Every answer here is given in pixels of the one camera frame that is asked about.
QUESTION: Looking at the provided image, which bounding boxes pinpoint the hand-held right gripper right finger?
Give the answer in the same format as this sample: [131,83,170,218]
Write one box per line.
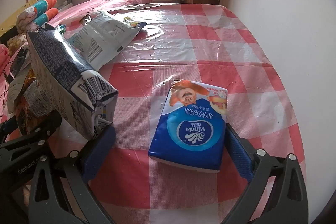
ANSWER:
[223,123,309,224]

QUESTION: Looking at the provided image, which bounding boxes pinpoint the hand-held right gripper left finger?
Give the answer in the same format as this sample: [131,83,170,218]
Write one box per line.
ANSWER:
[28,124,116,224]

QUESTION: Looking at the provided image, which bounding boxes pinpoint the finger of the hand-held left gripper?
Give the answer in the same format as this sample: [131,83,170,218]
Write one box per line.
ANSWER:
[0,111,63,153]
[0,120,17,140]

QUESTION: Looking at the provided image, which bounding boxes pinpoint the red printed snack wrapper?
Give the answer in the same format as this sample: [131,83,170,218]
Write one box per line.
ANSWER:
[7,67,62,135]

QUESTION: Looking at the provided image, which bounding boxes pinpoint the blue tissue pack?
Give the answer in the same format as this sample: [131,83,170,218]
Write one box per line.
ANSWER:
[148,78,229,174]

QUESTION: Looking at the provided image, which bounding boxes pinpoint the dark blue white snack bag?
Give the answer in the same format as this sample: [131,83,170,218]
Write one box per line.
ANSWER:
[26,29,119,141]

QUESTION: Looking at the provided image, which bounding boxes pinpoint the small floral pillow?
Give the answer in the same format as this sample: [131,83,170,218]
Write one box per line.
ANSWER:
[7,32,28,55]

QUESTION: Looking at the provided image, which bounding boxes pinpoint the red white checkered tablecloth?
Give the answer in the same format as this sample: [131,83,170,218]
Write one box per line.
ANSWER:
[47,3,306,224]

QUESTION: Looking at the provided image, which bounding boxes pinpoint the yellow headboard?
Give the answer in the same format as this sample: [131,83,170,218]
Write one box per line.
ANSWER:
[0,0,40,35]

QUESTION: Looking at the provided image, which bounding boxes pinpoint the grey white plastic bag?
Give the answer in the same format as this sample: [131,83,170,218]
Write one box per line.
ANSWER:
[67,10,147,71]

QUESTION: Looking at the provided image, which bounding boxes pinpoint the orange teal bolster pillow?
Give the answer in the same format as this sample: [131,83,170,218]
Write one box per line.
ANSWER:
[18,7,59,33]
[16,0,58,20]

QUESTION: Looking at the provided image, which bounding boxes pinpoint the yellow green candy wrapper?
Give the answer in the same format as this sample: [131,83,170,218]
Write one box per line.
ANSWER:
[123,15,139,26]

